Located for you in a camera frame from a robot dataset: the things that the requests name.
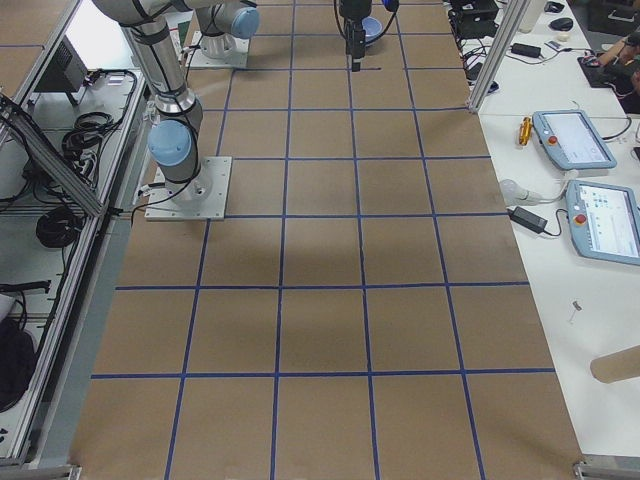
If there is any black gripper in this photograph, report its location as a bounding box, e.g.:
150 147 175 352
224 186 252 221
338 0 372 72

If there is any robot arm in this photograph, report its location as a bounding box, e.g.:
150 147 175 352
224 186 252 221
94 1 260 203
195 1 260 59

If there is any blue bowl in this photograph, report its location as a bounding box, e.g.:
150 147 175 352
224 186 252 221
362 16 383 46

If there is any gold cylinder tool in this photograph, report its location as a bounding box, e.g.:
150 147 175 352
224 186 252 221
518 117 532 146

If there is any white light bulb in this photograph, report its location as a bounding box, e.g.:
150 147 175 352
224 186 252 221
499 179 543 206

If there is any far teach pendant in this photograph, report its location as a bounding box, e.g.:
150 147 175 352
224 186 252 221
532 110 617 171

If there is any teach pendant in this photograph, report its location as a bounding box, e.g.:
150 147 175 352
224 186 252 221
532 110 617 171
565 180 639 265

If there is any black power adapter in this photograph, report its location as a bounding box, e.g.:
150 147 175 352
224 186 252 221
508 206 547 234

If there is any near teach pendant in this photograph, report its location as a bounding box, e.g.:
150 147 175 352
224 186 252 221
565 180 639 265

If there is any cardboard tube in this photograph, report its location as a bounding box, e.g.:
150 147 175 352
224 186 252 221
590 345 640 384

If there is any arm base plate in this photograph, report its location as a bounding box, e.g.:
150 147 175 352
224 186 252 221
184 31 250 69
144 156 232 221

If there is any aluminium frame post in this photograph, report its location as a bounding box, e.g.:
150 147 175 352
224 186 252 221
467 0 530 113

